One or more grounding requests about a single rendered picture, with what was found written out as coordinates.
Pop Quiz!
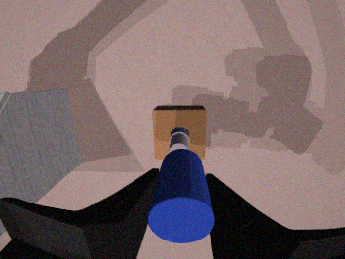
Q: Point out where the tan rectangular block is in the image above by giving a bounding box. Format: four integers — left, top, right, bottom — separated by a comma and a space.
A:
153, 106, 207, 160

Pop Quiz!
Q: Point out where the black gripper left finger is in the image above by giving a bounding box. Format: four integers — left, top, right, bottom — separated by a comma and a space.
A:
0, 168, 160, 259

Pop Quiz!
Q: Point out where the grey marker with blue band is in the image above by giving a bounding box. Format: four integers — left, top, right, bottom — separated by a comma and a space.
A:
169, 129, 189, 153

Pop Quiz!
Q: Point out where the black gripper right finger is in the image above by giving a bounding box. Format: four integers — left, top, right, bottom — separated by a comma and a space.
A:
207, 173, 345, 259

